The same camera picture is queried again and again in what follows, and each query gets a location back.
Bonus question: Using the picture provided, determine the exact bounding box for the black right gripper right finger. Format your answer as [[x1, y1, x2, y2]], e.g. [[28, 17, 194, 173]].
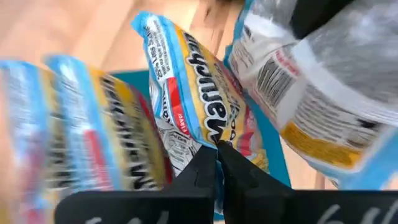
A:
[[217, 140, 398, 224]]

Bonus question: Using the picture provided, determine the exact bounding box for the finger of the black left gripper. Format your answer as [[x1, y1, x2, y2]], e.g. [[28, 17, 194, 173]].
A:
[[289, 0, 355, 40]]

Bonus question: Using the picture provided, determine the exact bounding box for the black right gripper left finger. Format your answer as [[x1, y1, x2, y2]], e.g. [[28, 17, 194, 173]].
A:
[[55, 146, 217, 224]]

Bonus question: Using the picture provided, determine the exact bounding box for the blue-edged Maruchan noodle packet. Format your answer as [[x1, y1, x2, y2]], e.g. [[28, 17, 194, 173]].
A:
[[43, 54, 174, 192], [223, 0, 398, 191], [0, 58, 66, 224], [131, 11, 270, 178]]

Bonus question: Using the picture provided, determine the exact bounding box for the blue plastic bin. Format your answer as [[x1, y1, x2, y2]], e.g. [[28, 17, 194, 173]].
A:
[[110, 70, 292, 222]]

